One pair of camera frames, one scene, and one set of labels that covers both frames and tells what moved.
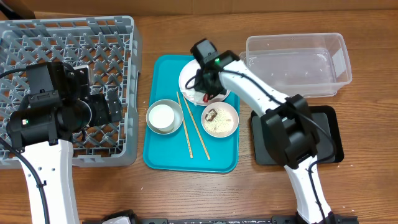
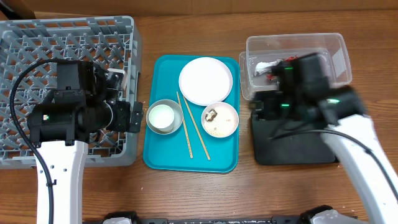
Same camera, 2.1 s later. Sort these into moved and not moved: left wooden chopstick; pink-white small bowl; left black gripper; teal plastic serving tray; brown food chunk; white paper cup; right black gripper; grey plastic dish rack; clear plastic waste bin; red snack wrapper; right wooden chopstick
Moved: right black gripper; red snack wrapper; left black gripper
Not moved: pink-white small bowl; right wooden chopstick; grey plastic dish rack; teal plastic serving tray; white paper cup; clear plastic waste bin; brown food chunk; left wooden chopstick
